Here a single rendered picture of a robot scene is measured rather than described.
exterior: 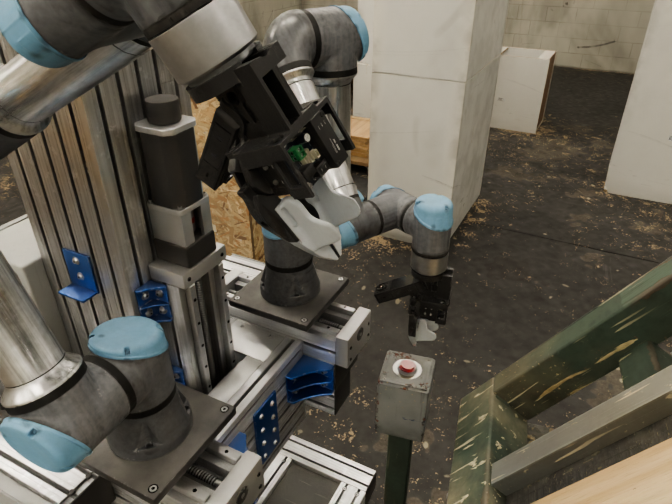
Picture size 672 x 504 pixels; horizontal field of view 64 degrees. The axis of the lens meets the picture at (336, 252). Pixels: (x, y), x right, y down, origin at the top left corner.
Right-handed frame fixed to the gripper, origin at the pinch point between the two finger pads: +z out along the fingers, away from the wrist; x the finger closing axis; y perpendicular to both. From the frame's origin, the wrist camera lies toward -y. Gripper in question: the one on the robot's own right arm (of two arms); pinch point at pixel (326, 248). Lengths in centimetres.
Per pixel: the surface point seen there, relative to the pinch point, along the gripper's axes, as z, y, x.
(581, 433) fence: 62, 3, 21
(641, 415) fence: 59, 13, 24
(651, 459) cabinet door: 58, 16, 17
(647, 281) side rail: 57, 9, 52
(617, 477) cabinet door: 61, 11, 14
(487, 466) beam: 72, -16, 15
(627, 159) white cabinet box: 227, -92, 348
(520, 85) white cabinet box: 198, -205, 455
